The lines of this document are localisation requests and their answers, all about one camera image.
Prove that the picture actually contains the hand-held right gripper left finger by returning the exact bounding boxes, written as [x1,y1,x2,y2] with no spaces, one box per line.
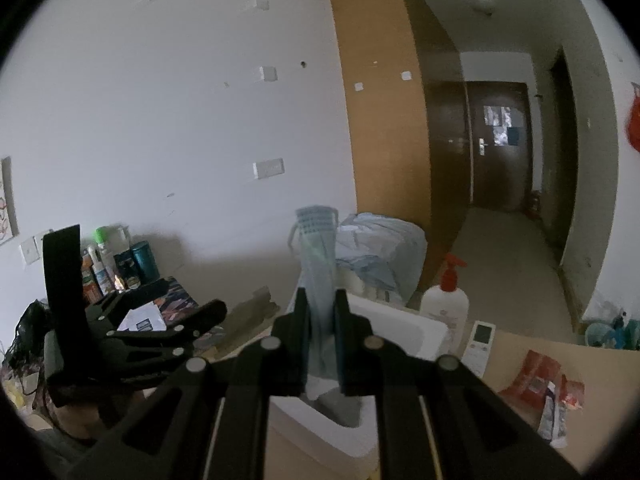
[65,287,308,480]

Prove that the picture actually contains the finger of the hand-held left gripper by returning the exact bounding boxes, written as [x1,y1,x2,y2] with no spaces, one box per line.
[82,277,176,327]
[102,299,229,377]

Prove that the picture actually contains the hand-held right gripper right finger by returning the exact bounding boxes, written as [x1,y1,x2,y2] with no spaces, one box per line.
[334,287,583,480]

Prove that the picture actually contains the white foam box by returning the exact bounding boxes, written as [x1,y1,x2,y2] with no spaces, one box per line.
[269,290,451,472]

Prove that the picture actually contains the grey-blue sock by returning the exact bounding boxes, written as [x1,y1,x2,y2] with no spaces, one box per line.
[288,205,362,427]

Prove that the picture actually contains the white paper sheets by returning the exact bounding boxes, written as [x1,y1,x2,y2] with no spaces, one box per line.
[117,302,169,332]

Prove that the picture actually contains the printed magazine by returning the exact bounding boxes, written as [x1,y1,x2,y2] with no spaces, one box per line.
[159,277,202,322]

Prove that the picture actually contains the orange carton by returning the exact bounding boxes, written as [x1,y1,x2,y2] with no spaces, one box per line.
[80,249,102,305]

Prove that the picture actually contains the teal can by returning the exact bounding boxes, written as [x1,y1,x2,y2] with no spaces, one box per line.
[130,241,161,284]

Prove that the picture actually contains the green-capped white bottle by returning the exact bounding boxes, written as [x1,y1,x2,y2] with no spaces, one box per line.
[95,226,132,287]

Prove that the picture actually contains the black mesh bag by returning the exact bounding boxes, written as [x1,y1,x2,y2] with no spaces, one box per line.
[14,300,52,362]

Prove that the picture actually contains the white lotion bottle red pump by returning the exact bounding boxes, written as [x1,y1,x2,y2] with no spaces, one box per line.
[420,252,471,357]

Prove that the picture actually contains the white remote control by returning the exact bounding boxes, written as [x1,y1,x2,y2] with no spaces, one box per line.
[460,320,499,379]

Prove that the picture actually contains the red snack packet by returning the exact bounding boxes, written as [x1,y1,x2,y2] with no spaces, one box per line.
[497,350,586,412]

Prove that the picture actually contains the wooden wardrobe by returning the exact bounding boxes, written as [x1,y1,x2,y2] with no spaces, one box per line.
[327,0,472,262]

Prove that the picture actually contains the blue and white packet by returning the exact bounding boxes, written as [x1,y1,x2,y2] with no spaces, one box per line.
[537,380,572,449]

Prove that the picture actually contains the dark wooden door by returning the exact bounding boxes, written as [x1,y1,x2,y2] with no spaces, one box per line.
[467,81,534,212]

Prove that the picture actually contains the red hanging decoration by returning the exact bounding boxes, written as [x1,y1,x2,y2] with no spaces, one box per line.
[627,82,640,154]

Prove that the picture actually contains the wall picture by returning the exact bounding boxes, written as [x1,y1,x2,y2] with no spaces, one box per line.
[0,156,20,246]

